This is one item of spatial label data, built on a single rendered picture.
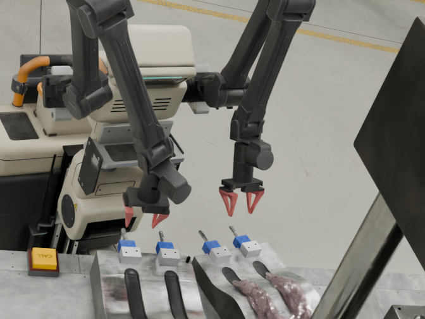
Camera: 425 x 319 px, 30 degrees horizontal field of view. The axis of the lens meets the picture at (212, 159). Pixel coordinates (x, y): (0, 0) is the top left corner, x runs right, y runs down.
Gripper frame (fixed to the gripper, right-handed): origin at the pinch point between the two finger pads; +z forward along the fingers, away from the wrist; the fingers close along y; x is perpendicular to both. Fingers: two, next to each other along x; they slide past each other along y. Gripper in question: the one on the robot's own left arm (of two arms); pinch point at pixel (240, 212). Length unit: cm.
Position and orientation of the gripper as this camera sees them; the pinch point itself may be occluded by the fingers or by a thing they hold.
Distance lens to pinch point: 222.3
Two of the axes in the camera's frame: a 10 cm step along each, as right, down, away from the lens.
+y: 8.3, -0.8, 5.5
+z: -0.5, 9.7, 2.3
